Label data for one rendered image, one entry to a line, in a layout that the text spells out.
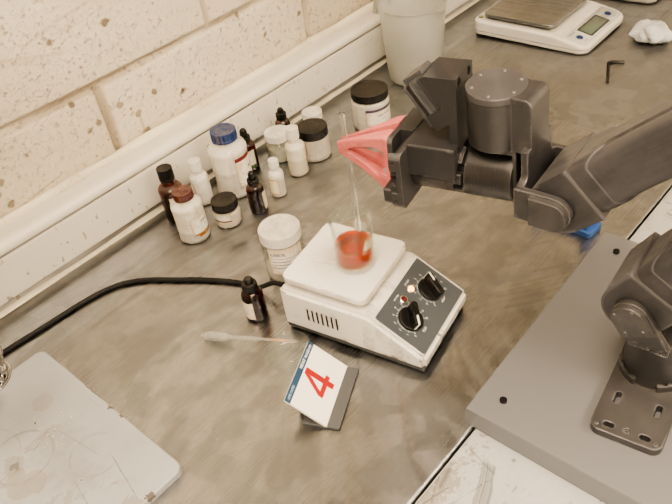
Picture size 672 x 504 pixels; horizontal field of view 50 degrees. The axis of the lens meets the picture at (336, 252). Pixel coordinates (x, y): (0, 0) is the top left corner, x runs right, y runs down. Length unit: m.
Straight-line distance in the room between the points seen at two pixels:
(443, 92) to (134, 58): 0.60
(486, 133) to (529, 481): 0.36
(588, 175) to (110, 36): 0.73
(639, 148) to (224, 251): 0.65
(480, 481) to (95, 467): 0.42
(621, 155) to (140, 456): 0.59
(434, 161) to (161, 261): 0.53
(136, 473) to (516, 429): 0.41
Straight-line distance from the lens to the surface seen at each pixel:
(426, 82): 0.69
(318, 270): 0.89
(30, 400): 0.98
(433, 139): 0.73
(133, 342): 1.00
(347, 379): 0.87
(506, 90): 0.67
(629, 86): 1.44
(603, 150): 0.65
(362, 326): 0.86
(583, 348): 0.86
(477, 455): 0.81
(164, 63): 1.20
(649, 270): 0.71
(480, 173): 0.72
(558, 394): 0.82
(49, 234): 1.11
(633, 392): 0.82
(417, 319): 0.85
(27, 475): 0.91
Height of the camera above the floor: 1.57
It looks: 40 degrees down
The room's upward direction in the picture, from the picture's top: 9 degrees counter-clockwise
